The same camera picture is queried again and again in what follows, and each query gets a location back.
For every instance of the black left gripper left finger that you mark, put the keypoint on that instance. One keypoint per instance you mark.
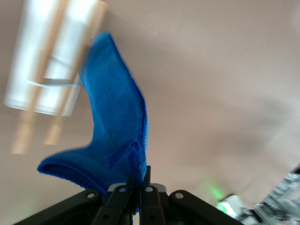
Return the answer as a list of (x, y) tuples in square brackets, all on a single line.
[(114, 206)]

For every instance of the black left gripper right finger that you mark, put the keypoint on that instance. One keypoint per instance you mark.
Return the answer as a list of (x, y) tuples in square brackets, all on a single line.
[(151, 206)]

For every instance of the blue microfibre towel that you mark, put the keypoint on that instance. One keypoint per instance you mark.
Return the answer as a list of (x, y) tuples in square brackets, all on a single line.
[(112, 105)]

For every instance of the white towel rack base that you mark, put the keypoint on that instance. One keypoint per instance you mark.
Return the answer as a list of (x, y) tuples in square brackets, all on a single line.
[(68, 30)]

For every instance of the wooden rack rod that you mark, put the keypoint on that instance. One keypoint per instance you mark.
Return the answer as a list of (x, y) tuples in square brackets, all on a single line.
[(86, 44), (44, 58)]

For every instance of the aluminium frame profile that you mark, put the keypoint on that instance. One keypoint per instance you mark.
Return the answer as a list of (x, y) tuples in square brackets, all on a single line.
[(276, 197)]

